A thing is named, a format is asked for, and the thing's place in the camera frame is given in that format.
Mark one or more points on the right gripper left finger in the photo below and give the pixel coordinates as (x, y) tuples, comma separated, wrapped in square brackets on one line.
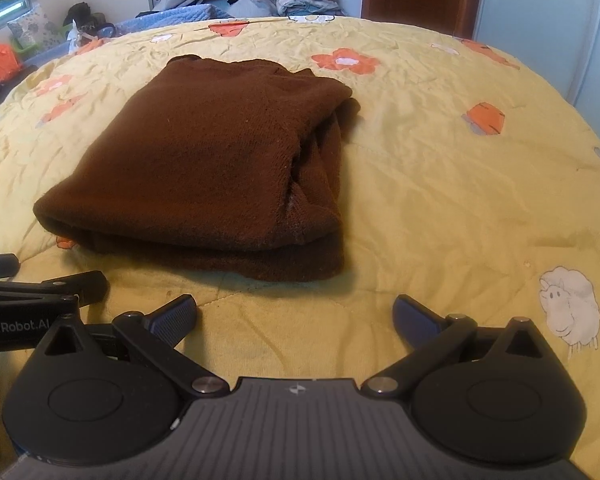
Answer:
[(153, 337)]

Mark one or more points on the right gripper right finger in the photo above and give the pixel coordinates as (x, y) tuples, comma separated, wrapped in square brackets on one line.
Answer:
[(434, 342)]

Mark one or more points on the brown knit sweater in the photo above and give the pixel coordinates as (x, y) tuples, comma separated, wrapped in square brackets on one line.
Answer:
[(214, 166)]

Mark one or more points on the yellow floral bed quilt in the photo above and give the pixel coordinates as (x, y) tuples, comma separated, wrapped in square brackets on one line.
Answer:
[(467, 183)]

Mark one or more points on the black bag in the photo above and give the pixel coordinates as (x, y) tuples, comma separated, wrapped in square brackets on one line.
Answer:
[(82, 15)]

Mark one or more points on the blue quilted blanket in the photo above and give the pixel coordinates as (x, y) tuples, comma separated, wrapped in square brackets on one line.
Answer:
[(145, 21)]

